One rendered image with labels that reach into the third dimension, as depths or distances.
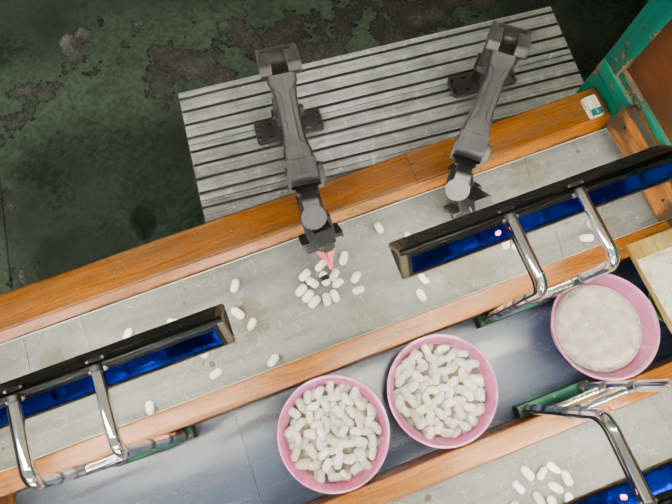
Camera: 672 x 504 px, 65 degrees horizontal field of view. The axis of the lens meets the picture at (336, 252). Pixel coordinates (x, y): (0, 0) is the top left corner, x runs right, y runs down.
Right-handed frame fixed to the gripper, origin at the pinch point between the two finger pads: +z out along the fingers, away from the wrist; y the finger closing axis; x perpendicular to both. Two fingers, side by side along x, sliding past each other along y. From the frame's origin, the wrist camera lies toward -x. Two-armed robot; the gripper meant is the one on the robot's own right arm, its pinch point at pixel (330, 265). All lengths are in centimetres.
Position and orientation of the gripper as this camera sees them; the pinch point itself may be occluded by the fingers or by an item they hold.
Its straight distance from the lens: 129.8
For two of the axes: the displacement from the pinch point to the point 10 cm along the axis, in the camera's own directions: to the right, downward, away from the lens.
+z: 2.7, 8.6, 4.4
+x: -2.2, -3.9, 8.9
